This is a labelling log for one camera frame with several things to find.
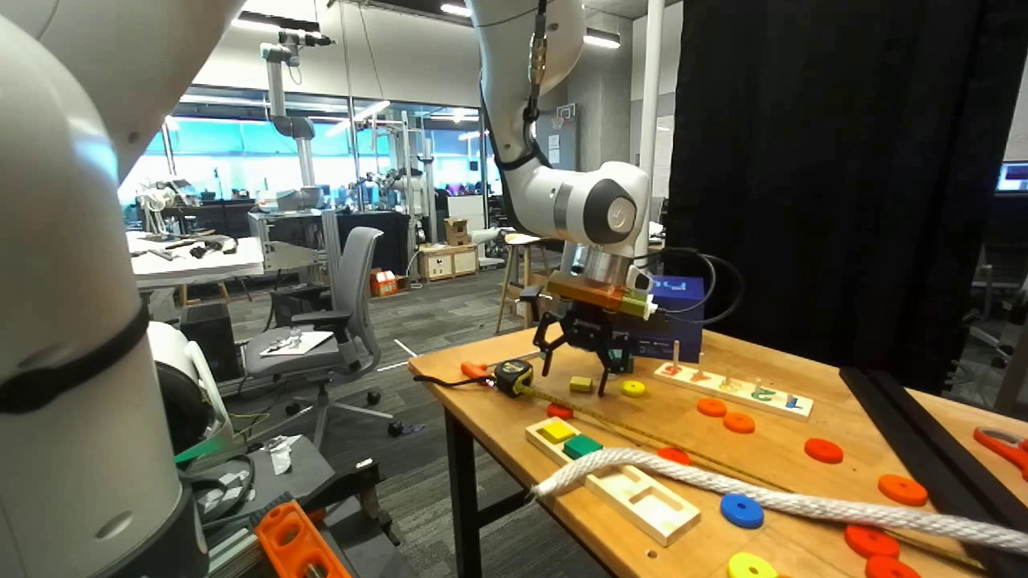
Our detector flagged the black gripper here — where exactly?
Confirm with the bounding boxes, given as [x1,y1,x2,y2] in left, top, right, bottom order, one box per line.
[530,301,635,397]

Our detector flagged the green square block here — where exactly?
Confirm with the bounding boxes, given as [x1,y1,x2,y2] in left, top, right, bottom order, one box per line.
[558,435,603,461]

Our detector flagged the yellow black tape measure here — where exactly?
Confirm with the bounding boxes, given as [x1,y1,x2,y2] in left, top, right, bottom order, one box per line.
[491,357,536,401]

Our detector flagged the thin wooden stick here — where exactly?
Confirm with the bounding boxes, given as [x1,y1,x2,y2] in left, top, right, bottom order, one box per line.
[533,390,774,492]

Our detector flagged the blue box device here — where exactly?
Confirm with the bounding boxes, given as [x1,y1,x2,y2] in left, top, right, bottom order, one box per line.
[642,274,707,365]

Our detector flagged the wooden stool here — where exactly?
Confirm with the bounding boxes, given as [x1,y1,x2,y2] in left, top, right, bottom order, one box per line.
[491,229,553,335]

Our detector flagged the wooden colourful shape puzzle board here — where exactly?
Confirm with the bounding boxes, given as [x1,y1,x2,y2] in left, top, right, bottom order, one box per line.
[653,360,816,421]

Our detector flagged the light wooden crate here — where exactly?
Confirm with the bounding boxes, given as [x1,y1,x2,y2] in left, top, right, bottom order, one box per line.
[415,242,481,281]

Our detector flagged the wooden slotted tray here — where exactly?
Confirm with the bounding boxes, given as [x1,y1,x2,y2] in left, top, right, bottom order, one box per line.
[525,414,702,545]

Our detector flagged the blue wooden disc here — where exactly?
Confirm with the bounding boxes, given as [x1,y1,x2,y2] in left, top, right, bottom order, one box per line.
[717,492,769,533]

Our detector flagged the grey office chair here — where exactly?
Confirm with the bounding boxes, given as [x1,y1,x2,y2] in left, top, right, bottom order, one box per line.
[238,220,412,454]

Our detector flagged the black robot cart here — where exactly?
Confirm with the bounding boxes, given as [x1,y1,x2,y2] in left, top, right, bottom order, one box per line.
[180,431,401,578]

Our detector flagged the orange plastic tool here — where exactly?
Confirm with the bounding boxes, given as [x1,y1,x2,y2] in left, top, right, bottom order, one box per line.
[255,498,350,578]

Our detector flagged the grey hanging robot column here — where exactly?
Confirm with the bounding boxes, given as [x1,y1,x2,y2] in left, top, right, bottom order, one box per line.
[260,28,323,201]

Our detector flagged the white rounded cover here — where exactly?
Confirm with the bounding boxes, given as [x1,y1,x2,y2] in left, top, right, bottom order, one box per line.
[141,318,234,454]

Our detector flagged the white work table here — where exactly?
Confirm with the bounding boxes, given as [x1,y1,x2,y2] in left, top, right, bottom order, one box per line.
[125,231,269,294]

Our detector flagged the computer monitor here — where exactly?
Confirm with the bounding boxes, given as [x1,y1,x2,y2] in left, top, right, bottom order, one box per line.
[992,156,1028,199]

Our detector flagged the orange green wrist camera mount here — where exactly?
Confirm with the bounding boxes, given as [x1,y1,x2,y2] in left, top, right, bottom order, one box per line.
[542,274,658,324]

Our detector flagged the white braided rope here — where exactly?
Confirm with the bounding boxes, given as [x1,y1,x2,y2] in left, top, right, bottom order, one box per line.
[530,446,1028,559]

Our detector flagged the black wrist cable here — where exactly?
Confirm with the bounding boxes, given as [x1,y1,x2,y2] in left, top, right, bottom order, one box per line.
[653,247,744,330]

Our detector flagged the black metal table frame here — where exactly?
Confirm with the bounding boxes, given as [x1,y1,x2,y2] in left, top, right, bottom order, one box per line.
[444,411,541,578]

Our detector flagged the red ring on board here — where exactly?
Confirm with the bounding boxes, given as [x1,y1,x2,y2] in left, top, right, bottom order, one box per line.
[799,435,844,465]

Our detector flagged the black flat rail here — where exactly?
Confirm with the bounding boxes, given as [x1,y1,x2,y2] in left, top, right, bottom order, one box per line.
[838,365,1028,578]

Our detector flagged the orange handled scissors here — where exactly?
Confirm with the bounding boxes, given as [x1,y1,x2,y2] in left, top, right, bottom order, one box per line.
[971,425,1028,481]

